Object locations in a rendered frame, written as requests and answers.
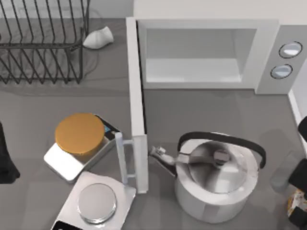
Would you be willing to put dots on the pale microwave door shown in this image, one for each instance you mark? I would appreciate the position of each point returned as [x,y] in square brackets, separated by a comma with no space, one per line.
[137,100]

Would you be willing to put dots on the white crumpled bag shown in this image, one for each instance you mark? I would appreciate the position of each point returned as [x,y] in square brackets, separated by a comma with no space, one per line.
[97,39]

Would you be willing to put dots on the silver scale with blue display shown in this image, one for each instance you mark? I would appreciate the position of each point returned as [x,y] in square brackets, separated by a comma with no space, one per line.
[63,165]

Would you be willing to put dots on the round microwave knob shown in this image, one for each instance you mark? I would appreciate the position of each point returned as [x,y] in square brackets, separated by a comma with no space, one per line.
[290,49]
[281,71]

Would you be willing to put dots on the orange round bread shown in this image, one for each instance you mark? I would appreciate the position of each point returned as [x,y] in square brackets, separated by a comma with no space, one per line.
[79,134]

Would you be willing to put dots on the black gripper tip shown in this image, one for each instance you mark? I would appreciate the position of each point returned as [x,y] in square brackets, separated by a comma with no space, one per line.
[7,163]

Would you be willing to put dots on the silver scale with round plate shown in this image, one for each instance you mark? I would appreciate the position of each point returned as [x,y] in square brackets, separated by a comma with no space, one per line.
[96,203]

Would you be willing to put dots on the yellow and white can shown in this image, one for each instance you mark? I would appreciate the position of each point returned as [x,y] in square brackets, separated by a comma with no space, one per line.
[295,202]

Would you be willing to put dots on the pale microwave oven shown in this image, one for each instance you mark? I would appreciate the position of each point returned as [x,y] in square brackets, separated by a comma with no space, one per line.
[266,55]

